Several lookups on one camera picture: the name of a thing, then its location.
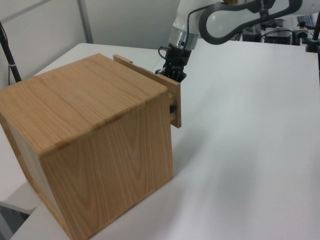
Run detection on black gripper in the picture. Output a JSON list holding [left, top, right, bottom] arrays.
[[159, 42, 193, 84]]

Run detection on black tripod pole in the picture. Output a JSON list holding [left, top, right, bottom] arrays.
[[0, 21, 23, 83]]

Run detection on white side table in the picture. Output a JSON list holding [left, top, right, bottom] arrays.
[[0, 179, 42, 240]]

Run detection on oak wooden cabinet box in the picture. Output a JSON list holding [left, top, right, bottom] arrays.
[[0, 52, 175, 240]]

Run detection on grey partition post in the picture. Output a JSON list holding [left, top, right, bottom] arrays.
[[76, 0, 95, 45]]

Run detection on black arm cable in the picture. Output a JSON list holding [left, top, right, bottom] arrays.
[[184, 6, 210, 48]]

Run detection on light wooden drawer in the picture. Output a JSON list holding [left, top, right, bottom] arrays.
[[112, 54, 182, 129]]

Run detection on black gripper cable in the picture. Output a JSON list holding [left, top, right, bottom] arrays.
[[157, 44, 173, 61]]

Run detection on black clamp with post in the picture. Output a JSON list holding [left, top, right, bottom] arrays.
[[305, 14, 320, 54]]

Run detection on black electronics box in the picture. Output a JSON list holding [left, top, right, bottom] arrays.
[[264, 34, 293, 46]]

